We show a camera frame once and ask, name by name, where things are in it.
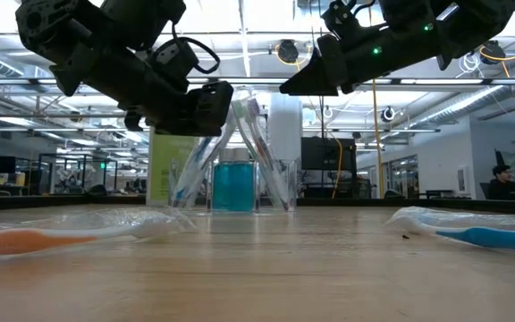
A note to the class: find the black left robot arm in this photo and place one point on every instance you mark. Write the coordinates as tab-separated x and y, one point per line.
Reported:
61	31

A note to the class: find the orange toothbrush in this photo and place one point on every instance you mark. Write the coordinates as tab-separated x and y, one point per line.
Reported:
264	149
25	241

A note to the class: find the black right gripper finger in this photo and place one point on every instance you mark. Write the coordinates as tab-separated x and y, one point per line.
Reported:
302	85

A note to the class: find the clear acrylic organizer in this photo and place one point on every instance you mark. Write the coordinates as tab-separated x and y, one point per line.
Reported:
291	188

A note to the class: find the green wipes canister white lid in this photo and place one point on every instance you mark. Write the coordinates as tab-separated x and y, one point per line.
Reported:
163	174

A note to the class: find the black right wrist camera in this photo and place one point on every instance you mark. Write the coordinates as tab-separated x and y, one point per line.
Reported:
342	20

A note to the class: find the person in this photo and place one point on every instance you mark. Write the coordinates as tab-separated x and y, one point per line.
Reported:
501	190

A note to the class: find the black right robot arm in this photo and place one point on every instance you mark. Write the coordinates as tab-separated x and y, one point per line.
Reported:
476	18

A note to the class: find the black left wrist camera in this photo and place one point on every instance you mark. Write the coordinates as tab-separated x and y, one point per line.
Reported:
172	58

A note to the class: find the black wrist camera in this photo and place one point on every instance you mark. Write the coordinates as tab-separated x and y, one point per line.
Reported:
172	58
342	20

